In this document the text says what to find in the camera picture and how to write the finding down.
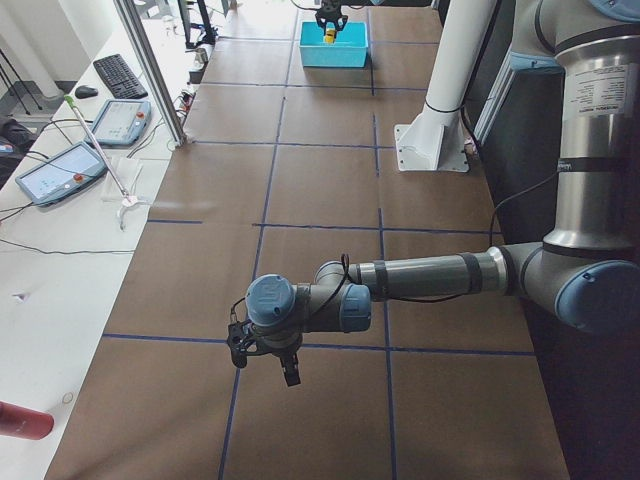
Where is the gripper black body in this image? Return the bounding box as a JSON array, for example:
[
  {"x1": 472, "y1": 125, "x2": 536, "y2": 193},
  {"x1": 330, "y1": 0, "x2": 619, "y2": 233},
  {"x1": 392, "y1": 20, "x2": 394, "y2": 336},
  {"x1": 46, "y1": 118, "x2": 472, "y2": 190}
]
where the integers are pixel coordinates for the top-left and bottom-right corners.
[
  {"x1": 256, "y1": 331, "x2": 303, "y2": 358},
  {"x1": 319, "y1": 0, "x2": 341, "y2": 20}
]

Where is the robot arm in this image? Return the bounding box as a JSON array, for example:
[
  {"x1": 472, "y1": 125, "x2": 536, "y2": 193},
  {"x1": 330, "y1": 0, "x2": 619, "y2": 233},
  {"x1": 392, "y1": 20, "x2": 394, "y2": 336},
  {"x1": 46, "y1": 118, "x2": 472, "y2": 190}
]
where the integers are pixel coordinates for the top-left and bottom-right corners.
[
  {"x1": 227, "y1": 1, "x2": 639, "y2": 386},
  {"x1": 291, "y1": 0, "x2": 384, "y2": 32}
]

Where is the teal plastic storage bin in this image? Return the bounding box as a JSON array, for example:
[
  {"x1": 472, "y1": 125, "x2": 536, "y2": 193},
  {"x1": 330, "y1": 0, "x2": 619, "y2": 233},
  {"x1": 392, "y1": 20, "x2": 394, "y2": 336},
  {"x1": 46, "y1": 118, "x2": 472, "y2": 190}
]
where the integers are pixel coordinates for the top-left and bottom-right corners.
[{"x1": 299, "y1": 21, "x2": 369, "y2": 68}]

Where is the black computer keyboard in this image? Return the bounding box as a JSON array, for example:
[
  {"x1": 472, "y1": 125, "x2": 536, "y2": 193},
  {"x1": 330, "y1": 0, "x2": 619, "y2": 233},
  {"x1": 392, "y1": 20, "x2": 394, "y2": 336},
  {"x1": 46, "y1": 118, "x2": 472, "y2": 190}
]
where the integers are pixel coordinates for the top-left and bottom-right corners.
[{"x1": 93, "y1": 54, "x2": 148, "y2": 99}]

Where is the upper teach pendant tablet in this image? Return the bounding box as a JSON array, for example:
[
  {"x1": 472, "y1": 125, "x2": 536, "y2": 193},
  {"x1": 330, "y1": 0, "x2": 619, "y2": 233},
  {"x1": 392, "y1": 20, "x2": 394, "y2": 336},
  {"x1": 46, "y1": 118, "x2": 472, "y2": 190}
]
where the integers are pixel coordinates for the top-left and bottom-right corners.
[{"x1": 90, "y1": 99, "x2": 151, "y2": 148}]

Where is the teach pendant tablet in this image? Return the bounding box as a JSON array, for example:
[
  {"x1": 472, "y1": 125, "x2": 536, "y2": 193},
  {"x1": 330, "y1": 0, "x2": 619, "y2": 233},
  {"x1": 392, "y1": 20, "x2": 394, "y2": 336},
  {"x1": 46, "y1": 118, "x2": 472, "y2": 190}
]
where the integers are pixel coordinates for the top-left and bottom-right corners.
[
  {"x1": 16, "y1": 142, "x2": 107, "y2": 207},
  {"x1": 90, "y1": 99, "x2": 151, "y2": 148}
]

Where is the black computer mouse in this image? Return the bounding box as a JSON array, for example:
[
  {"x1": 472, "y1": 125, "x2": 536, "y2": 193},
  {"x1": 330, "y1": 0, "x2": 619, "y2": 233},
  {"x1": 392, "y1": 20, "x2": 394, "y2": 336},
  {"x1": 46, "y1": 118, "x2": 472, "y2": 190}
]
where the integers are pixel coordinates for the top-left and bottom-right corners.
[{"x1": 74, "y1": 85, "x2": 99, "y2": 99}]

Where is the lower teach pendant tablet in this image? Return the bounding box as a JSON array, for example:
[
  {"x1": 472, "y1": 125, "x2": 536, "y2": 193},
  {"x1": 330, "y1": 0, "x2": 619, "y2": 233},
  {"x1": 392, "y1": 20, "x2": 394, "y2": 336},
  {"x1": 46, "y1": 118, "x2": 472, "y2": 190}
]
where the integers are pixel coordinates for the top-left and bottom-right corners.
[{"x1": 16, "y1": 142, "x2": 107, "y2": 207}]

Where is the red cylinder bottle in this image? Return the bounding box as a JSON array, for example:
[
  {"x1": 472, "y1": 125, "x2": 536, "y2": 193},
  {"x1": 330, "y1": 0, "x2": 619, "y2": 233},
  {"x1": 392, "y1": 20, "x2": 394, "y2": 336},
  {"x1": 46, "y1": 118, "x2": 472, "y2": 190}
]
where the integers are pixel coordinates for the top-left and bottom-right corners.
[{"x1": 1, "y1": 402, "x2": 54, "y2": 440}]

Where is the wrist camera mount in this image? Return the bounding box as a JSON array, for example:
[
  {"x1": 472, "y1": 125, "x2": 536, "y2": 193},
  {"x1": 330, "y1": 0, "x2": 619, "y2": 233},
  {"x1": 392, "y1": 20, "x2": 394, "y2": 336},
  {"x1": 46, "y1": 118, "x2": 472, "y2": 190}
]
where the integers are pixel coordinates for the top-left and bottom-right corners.
[{"x1": 226, "y1": 320, "x2": 261, "y2": 369}]

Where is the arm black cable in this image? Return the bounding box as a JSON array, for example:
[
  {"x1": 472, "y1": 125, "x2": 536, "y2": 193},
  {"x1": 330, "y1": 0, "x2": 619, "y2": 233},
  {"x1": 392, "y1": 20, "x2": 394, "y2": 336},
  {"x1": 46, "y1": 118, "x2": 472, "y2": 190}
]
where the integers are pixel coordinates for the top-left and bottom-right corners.
[{"x1": 229, "y1": 169, "x2": 566, "y2": 326}]

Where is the white camera pole base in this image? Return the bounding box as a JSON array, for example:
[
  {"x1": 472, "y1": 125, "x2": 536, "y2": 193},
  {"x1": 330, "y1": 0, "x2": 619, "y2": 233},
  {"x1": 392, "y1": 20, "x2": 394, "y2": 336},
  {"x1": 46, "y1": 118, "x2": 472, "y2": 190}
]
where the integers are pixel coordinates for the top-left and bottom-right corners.
[{"x1": 394, "y1": 0, "x2": 497, "y2": 172}]

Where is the aluminium frame post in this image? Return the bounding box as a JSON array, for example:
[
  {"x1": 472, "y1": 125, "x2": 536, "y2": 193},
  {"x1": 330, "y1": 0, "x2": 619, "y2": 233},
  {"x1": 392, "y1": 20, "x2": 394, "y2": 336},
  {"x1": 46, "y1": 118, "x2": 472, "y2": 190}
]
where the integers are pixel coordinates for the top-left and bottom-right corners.
[{"x1": 113, "y1": 0, "x2": 187, "y2": 147}]

